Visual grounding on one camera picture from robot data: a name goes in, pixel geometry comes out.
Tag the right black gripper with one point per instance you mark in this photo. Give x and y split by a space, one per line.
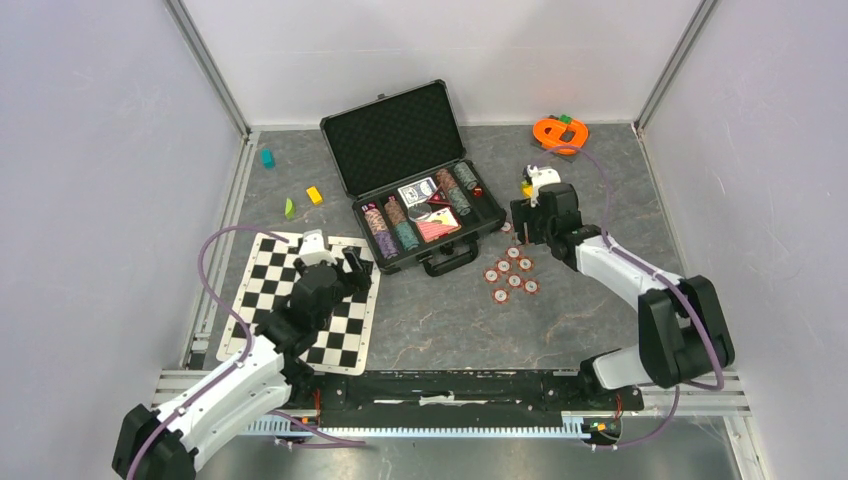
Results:
522 211

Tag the black poker carrying case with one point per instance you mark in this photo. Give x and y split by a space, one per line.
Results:
393 141

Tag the yellow toy block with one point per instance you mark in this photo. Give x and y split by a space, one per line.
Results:
314 195

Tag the clear round disc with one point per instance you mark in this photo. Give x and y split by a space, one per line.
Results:
419 212

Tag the black white chessboard mat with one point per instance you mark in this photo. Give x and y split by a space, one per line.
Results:
342 346

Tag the teal toy block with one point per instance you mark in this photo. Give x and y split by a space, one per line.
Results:
267 159

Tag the brown poker chip roll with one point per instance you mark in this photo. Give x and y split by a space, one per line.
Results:
445 179

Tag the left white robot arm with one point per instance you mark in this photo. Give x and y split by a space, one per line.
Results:
176 439

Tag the blue playing card deck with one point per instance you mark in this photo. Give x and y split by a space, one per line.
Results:
417 192

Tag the green half-round block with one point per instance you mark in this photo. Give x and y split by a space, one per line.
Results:
289 209

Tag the grey green chip roll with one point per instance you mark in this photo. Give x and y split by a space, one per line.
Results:
465 176

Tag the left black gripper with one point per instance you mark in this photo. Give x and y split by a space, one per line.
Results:
357 264

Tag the pink brown chip roll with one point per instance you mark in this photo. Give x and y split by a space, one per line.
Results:
375 220

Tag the red playing card deck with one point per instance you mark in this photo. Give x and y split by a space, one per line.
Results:
437 224

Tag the orange toy track piece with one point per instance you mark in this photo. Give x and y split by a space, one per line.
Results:
563 135

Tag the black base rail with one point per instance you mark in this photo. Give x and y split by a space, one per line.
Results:
451 404

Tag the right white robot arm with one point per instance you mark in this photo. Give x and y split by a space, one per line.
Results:
682 331

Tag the brown 100 chip roll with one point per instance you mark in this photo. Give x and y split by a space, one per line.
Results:
395 211

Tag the green blue chip roll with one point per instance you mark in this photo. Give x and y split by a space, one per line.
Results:
459 201

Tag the purple poker chip roll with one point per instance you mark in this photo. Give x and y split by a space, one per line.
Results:
386 244

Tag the teal poker chip roll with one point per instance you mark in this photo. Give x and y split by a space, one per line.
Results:
406 236

